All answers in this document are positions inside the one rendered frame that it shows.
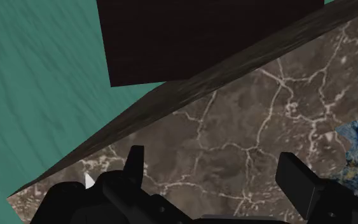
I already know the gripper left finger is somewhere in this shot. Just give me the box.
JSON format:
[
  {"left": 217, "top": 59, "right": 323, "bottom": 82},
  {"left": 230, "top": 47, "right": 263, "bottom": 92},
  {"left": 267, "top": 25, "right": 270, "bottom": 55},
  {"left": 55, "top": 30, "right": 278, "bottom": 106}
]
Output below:
[{"left": 29, "top": 144, "right": 195, "bottom": 224}]

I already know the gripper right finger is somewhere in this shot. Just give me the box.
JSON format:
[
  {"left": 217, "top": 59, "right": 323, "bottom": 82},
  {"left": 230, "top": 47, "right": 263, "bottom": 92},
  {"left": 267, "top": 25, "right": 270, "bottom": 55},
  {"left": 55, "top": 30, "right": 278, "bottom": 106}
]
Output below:
[{"left": 275, "top": 151, "right": 358, "bottom": 224}]

